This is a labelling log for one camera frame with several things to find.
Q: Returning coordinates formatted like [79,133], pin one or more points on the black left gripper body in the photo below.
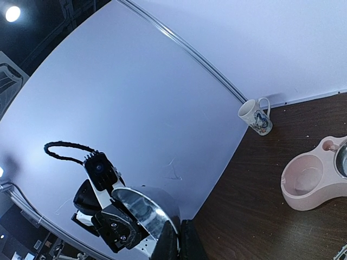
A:
[118,227]

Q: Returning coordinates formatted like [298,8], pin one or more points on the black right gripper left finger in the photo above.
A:
[167,246]

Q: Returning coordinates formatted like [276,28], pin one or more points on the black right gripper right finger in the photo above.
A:
[190,244]

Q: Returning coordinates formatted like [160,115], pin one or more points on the pink double pet bowl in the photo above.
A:
[314,177]

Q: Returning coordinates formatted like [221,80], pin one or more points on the dog food bag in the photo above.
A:
[341,254]

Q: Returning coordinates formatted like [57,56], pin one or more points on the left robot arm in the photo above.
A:
[87,205]

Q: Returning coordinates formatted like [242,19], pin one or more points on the white patterned ceramic mug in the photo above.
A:
[255,117]

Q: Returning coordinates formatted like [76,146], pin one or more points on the ceiling air vent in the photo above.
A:
[13,79]

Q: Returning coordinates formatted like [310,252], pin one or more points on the ceiling light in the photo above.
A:
[12,13]

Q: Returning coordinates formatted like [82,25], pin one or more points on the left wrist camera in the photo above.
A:
[100,171]

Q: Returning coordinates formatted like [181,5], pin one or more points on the left rear aluminium post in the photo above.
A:
[186,47]

